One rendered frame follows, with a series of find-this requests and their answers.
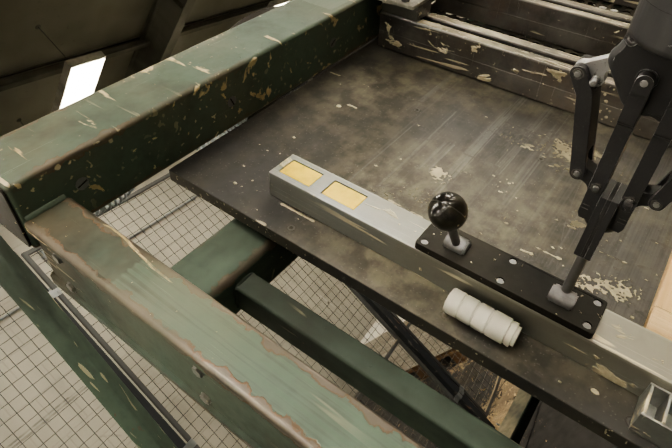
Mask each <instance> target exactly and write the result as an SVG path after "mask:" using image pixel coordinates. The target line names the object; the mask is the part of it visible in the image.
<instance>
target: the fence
mask: <svg viewBox="0 0 672 448"><path fill-rule="evenodd" d="M293 161H296V162H298V163H300V164H302V165H304V166H306V167H308V168H310V169H312V170H314V171H316V172H318V173H320V174H322V175H323V176H321V177H320V178H319V179H318V180H316V181H315V182H314V183H313V184H312V185H310V186H309V187H308V186H306V185H304V184H303V183H301V182H299V181H297V180H295V179H293V178H291V177H289V176H287V175H285V174H283V173H281V172H280V171H281V170H282V169H283V168H285V167H286V166H287V165H289V164H290V163H291V162H293ZM269 181H270V194H271V195H273V196H275V197H277V198H278V199H280V200H282V201H284V202H286V203H288V204H289V205H291V206H293V207H295V208H297V209H298V210H300V211H302V212H304V213H306V214H308V215H309V216H311V217H313V218H315V219H317V220H319V221H320V222H322V223H324V224H326V225H328V226H329V227H331V228H333V229H335V230H337V231H339V232H340V233H342V234H344V235H346V236H348V237H349V238H351V239H353V240H355V241H357V242H359V243H360V244H362V245H364V246H366V247H368V248H370V249H371V250H373V251H375V252H377V253H379V254H380V255H382V256H384V257H386V258H388V259H390V260H391V261H393V262H395V263H397V264H399V265H400V266H402V267H404V268H406V269H408V270H410V271H411V272H413V273H415V274H417V275H419V276H421V277H422V278H424V279H426V280H428V281H430V282H431V283H433V284H435V285H437V286H439V287H441V288H442V289H444V290H446V291H448V292H451V291H452V290H453V289H454V288H457V289H459V290H461V291H463V292H465V293H467V294H468V296H469V295H470V296H472V297H474V298H476V299H478V300H480V301H481V303H485V304H487V305H489V306H491V307H493V308H494V309H495V310H498V311H500V312H502V313H504V314H505V315H507V316H509V317H511V318H513V319H514V321H516V322H518V323H520V325H519V326H520V327H522V330H521V332H523V333H524V334H526V335H528V336H530V337H532V338H533V339H535V340H537V341H539V342H541V343H543V344H544V345H546V346H548V347H550V348H552V349H553V350H555V351H557V352H559V353H561V354H563V355H564V356H566V357H568V358H570V359H572V360H573V361H575V362H577V363H579V364H581V365H583V366H584V367H586V368H588V369H590V370H592V371H594V372H595V373H597V374H599V375H601V376H603V377H604V378H606V379H608V380H610V381H612V382H614V383H615V384H617V385H619V386H621V387H623V388H624V389H626V390H628V391H630V392H632V393H634V394H635V395H637V396H639V397H640V395H641V394H642V393H643V392H644V391H645V389H646V388H647V387H648V386H649V385H650V383H651V382H652V383H654V384H656V385H657V386H659V387H661V388H663V389H665V390H667V391H669V392H671V393H672V341H671V340H669V339H667V338H664V337H662V336H660V335H658V334H656V333H654V332H652V331H650V330H648V329H646V328H644V327H642V326H640V325H638V324H636V323H634V322H632V321H630V320H628V319H626V318H624V317H622V316H620V315H618V314H616V313H614V312H612V311H610V310H608V309H605V312H604V314H603V316H602V318H601V320H600V323H599V325H598V327H597V329H596V332H595V334H594V335H593V337H592V338H591V339H587V338H585V337H583V336H581V335H579V334H578V333H576V332H574V331H572V330H570V329H568V328H566V327H564V326H562V325H560V324H559V323H557V322H555V321H553V320H551V319H549V318H547V317H545V316H543V315H541V314H539V313H538V312H536V311H534V310H532V309H530V308H528V307H526V306H524V305H522V304H520V303H519V302H517V301H515V300H513V299H511V298H509V297H507V296H505V295H503V294H501V293H500V292H498V291H496V290H494V289H492V288H490V287H488V286H486V285H484V284H482V283H480V282H479V281H477V280H475V279H473V278H471V277H469V276H467V275H465V274H463V273H461V272H460V271H458V270H456V269H454V268H452V267H450V266H448V265H446V264H444V263H442V262H441V261H439V260H437V259H435V258H433V257H431V256H429V255H427V254H425V253H423V252H421V251H420V250H418V249H416V248H415V242H416V240H417V239H418V238H419V237H420V236H421V234H422V233H423V232H424V231H425V230H426V229H427V228H428V226H429V225H430V224H431V222H430V221H428V220H426V219H424V218H421V217H419V216H417V215H415V214H413V213H411V212H409V211H407V210H405V209H403V208H401V207H399V206H397V205H395V204H393V203H391V202H389V201H387V200H385V199H383V198H381V197H379V196H377V195H375V194H373V193H371V192H369V191H367V190H365V189H363V188H361V187H359V186H357V185H355V184H353V183H351V182H349V181H347V180H345V179H343V178H340V177H338V176H336V175H334V174H332V173H330V172H328V171H326V170H324V169H322V168H320V167H318V166H316V165H314V164H312V163H310V162H308V161H306V160H304V159H302V158H300V157H298V156H296V155H294V154H292V155H291V156H290V157H288V158H287V159H286V160H284V161H283V162H282V163H280V164H279V165H277V166H276V167H275V168H273V169H272V170H271V171H269ZM334 182H338V183H340V184H342V185H344V186H346V187H348V188H350V189H352V190H354V191H356V192H358V193H360V194H362V195H364V196H366V197H367V198H366V199H365V200H364V201H363V202H362V203H361V204H360V205H359V206H357V207H356V208H355V209H354V210H353V209H351V208H349V207H347V206H345V205H343V204H341V203H339V202H337V201H335V200H333V199H331V198H330V197H328V196H326V195H324V194H322V192H324V191H325V190H326V189H327V188H328V187H329V186H331V185H332V184H333V183H334Z"/></svg>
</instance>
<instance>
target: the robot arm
mask: <svg viewBox="0 0 672 448"><path fill-rule="evenodd" d="M609 70H610V71H611V74H612V77H613V80H614V83H615V86H616V89H617V92H618V95H619V98H620V100H621V102H622V104H623V105H624V107H623V109H622V111H621V114H620V116H619V118H618V120H617V124H616V126H615V128H614V130H613V133H612V135H611V137H610V139H609V141H608V144H607V146H606V148H605V150H604V153H603V155H602V157H601V159H600V161H599V164H598V165H597V164H596V163H595V162H593V159H594V150H595V142H596V133H597V124H598V115H599V107H600V98H601V86H602V84H603V83H604V82H605V80H606V79H607V76H608V71H609ZM570 78H571V81H572V84H573V87H574V90H575V94H576V102H575V114H574V125H573V137H572V148H571V160H570V171H569V173H570V176H571V177H572V178H574V179H581V180H582V181H583V182H584V183H585V184H586V185H587V191H586V194H585V196H584V198H583V200H582V203H581V205H580V207H579V209H578V216H579V217H581V218H584V219H586V220H588V223H587V226H586V228H585V230H584V232H583V234H582V236H581V238H580V240H579V242H578V245H577V247H576V249H575V251H574V254H575V255H577V256H579V257H582V258H584V259H586V260H588V261H590V260H591V258H592V256H593V254H594V253H595V251H596V249H597V247H598V245H599V243H600V241H601V239H602V237H603V235H604V233H605V231H606V229H607V228H608V229H610V230H612V231H615V232H617V233H619V232H621V231H622V230H623V229H624V227H625V226H626V224H627V222H628V220H629V218H630V216H631V215H632V213H633V211H634V210H635V208H636V207H638V206H649V207H650V208H651V209H652V210H655V211H661V210H663V209H664V208H665V207H667V206H668V205H669V204H670V203H671V202H672V170H671V171H670V172H669V173H668V174H667V175H666V176H665V177H664V178H663V179H662V180H661V181H660V182H659V183H658V184H657V185H651V184H648V183H649V181H650V180H651V178H652V176H653V174H654V172H655V170H656V168H657V166H658V165H659V163H660V161H661V159H662V157H663V155H664V153H665V152H666V150H667V148H668V146H669V144H670V142H671V141H672V0H640V1H639V3H638V5H637V8H636V10H635V13H634V15H633V18H632V20H631V23H630V25H629V28H628V30H627V33H626V35H625V37H624V38H623V39H622V40H621V41H620V42H619V43H617V44H616V45H615V47H614V48H613V49H612V50H611V52H610V53H609V54H605V55H601V56H597V57H593V56H592V55H589V54H586V55H583V56H582V57H581V58H580V59H579V60H578V62H577V63H576V64H575V65H574V66H573V67H572V68H571V70H570ZM641 116H650V117H653V118H654V119H656V120H658V121H659V122H660V123H659V125H658V127H657V129H656V131H655V133H654V135H653V137H652V139H651V141H650V143H649V145H648V147H647V149H646V151H645V153H644V155H643V157H642V159H641V161H640V163H639V165H638V167H637V169H636V171H635V173H634V174H633V176H632V178H631V180H630V182H629V184H628V185H626V184H623V183H620V182H617V181H616V180H613V179H611V177H612V175H613V173H614V171H615V168H616V167H617V165H618V163H619V161H620V158H621V156H622V154H623V152H624V150H625V148H626V146H627V144H628V142H629V140H630V138H631V136H632V134H633V132H634V129H635V127H636V125H637V123H638V121H639V119H640V117H641ZM582 255H583V256H582Z"/></svg>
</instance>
